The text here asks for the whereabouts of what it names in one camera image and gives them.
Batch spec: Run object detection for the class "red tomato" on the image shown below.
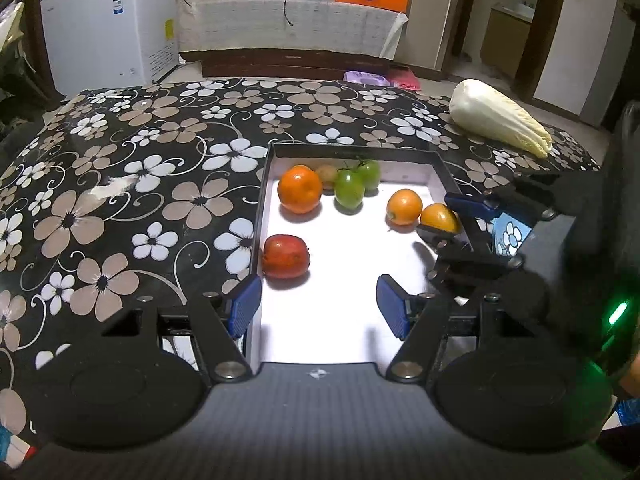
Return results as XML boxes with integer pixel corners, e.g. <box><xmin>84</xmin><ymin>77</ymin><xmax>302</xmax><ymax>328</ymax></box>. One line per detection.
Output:
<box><xmin>262</xmin><ymin>234</ymin><xmax>311</xmax><ymax>280</ymax></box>

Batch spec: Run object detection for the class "wooden kitchen cabinet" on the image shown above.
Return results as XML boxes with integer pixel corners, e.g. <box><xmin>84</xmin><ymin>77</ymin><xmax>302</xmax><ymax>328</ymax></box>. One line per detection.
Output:
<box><xmin>480</xmin><ymin>2</ymin><xmax>534</xmax><ymax>80</ymax></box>

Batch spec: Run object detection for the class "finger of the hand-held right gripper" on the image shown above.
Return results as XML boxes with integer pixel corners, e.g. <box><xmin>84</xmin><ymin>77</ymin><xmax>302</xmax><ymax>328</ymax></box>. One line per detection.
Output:
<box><xmin>416</xmin><ymin>225</ymin><xmax>526</xmax><ymax>289</ymax></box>
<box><xmin>444</xmin><ymin>172</ymin><xmax>561</xmax><ymax>227</ymax></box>

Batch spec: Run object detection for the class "green tomato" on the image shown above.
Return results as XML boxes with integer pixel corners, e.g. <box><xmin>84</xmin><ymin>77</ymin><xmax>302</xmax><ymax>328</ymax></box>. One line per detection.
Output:
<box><xmin>333</xmin><ymin>169</ymin><xmax>366</xmax><ymax>209</ymax></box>
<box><xmin>357</xmin><ymin>159</ymin><xmax>382</xmax><ymax>191</ymax></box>

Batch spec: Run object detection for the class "white paper scrap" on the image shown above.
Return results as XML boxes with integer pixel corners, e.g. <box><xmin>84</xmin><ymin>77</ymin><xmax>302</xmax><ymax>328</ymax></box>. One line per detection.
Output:
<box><xmin>88</xmin><ymin>176</ymin><xmax>137</xmax><ymax>200</ymax></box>

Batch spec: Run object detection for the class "dark wooden TV cabinet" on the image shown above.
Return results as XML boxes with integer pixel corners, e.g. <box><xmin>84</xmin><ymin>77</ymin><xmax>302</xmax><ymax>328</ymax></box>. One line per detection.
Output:
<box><xmin>179</xmin><ymin>50</ymin><xmax>401</xmax><ymax>81</ymax></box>

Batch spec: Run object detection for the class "low cabinet with white cloth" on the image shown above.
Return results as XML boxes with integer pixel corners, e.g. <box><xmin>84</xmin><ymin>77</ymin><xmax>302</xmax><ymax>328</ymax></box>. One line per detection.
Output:
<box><xmin>177</xmin><ymin>0</ymin><xmax>409</xmax><ymax>59</ymax></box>

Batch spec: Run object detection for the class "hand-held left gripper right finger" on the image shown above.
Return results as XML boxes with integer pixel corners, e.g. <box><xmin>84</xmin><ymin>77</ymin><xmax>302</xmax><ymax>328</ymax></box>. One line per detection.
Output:
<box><xmin>376</xmin><ymin>275</ymin><xmax>535</xmax><ymax>384</ymax></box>

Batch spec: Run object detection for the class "large orange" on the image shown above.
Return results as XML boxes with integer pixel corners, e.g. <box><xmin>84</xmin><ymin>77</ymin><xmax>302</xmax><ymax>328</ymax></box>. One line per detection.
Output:
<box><xmin>277</xmin><ymin>166</ymin><xmax>324</xmax><ymax>214</ymax></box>

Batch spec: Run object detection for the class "small orange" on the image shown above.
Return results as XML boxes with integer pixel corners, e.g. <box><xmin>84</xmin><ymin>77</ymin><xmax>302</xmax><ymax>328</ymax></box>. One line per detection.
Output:
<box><xmin>420</xmin><ymin>203</ymin><xmax>461</xmax><ymax>234</ymax></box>
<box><xmin>386</xmin><ymin>188</ymin><xmax>424</xmax><ymax>226</ymax></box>

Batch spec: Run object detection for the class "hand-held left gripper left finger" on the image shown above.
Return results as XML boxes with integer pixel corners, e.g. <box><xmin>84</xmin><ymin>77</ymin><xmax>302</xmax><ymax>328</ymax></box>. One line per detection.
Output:
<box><xmin>100</xmin><ymin>276</ymin><xmax>262</xmax><ymax>384</ymax></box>

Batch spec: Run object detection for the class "napa cabbage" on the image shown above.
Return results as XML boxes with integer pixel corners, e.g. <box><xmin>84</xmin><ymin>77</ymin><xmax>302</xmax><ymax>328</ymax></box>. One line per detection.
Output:
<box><xmin>448</xmin><ymin>79</ymin><xmax>554</xmax><ymax>158</ymax></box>

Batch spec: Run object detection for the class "black floral tablecloth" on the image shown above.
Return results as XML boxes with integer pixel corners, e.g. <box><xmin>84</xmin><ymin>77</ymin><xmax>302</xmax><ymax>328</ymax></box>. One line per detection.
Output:
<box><xmin>0</xmin><ymin>77</ymin><xmax>601</xmax><ymax>443</ymax></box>

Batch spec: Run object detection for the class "white box with black rim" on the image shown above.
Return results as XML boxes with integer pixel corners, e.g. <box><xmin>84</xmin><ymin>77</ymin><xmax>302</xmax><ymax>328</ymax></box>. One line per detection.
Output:
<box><xmin>247</xmin><ymin>141</ymin><xmax>473</xmax><ymax>367</ymax></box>

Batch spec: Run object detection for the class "white chest freezer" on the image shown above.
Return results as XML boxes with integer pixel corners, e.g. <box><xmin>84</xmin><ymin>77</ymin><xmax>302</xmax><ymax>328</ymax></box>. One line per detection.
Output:
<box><xmin>40</xmin><ymin>0</ymin><xmax>180</xmax><ymax>95</ymax></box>

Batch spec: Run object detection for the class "pink cloth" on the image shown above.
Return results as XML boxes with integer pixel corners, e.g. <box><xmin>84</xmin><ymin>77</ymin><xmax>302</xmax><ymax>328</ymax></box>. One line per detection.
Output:
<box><xmin>388</xmin><ymin>69</ymin><xmax>421</xmax><ymax>91</ymax></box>

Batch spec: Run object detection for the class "purple plastic toy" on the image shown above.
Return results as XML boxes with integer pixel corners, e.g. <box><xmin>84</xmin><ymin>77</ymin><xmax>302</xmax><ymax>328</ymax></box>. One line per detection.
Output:
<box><xmin>343</xmin><ymin>70</ymin><xmax>392</xmax><ymax>89</ymax></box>

